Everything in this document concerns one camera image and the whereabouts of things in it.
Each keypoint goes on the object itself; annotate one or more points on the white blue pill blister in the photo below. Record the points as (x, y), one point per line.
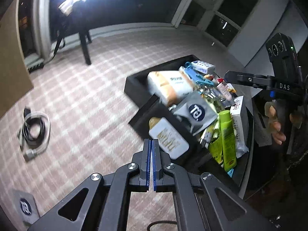
(203, 67)

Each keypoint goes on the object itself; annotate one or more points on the grey sachet round logo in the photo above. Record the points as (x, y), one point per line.
(197, 111)

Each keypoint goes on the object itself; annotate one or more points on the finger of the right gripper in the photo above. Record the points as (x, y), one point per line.
(246, 79)

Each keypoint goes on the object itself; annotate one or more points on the white box in bin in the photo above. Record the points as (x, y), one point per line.
(238, 112)

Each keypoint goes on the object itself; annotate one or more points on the black snack pouch white label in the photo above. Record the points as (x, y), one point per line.
(154, 121)

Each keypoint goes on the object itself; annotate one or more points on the lime green tube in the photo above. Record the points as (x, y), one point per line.
(227, 140)

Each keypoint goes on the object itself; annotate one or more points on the small pink tube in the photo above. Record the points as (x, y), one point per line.
(224, 91)

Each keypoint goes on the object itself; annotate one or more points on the person right hand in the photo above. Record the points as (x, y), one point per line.
(274, 124)

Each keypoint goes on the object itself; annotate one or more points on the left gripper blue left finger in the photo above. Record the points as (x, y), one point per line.
(144, 168)

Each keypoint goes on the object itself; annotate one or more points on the grey sachet on floor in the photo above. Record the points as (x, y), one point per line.
(26, 207)

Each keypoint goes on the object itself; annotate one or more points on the black tripod stand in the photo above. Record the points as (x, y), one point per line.
(71, 14)

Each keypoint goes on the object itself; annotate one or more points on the light wood cabinet panel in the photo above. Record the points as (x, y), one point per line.
(14, 77)

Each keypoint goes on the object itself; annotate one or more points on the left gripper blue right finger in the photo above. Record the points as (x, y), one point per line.
(157, 166)

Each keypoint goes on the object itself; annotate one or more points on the black power strip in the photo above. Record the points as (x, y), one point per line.
(36, 67)

